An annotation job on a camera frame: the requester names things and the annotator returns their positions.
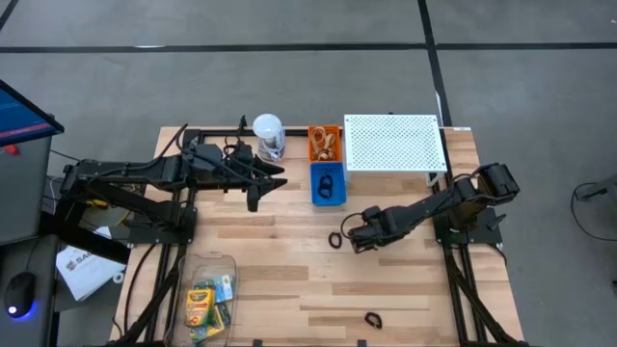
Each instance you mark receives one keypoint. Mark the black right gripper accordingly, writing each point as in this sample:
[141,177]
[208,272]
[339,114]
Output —
[373,224]

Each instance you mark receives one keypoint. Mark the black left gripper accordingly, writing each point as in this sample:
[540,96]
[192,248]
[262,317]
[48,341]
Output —
[238,176]

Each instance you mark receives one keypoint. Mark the blue plastic basket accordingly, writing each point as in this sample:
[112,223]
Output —
[340,193]

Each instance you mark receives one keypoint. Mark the orange plastic basket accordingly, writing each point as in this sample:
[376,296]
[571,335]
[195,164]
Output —
[339,130]

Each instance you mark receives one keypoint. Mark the clear plastic bin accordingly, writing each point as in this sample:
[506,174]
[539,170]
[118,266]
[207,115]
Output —
[207,265]

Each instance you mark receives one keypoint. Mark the blue green crayon box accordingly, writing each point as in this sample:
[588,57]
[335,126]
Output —
[224,286]

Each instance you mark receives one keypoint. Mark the green yellow crayon box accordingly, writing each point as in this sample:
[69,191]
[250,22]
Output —
[212,335]
[200,308]

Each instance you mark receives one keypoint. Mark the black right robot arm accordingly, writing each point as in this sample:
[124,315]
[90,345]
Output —
[434,205]

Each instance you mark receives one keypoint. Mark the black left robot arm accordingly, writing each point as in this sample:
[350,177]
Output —
[120,173]

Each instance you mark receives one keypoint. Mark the dark grey side desk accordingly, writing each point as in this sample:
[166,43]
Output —
[45,328]

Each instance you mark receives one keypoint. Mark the white perforated metal shelf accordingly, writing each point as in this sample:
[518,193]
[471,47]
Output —
[395,142]

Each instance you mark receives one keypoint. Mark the black diagonal support beam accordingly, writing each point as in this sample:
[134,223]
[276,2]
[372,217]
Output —
[87,238]

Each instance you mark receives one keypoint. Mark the white printed paper sheet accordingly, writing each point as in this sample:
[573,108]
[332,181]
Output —
[82,274]

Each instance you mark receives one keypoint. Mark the grey computer case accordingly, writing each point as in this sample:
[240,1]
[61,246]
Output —
[24,193]

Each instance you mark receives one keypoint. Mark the computer monitor blue screen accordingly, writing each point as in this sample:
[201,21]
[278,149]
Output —
[19,115]

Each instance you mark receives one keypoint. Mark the red button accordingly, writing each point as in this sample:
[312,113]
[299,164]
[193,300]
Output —
[12,150]

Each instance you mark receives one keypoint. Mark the black computer mouse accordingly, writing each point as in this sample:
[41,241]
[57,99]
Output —
[20,294]

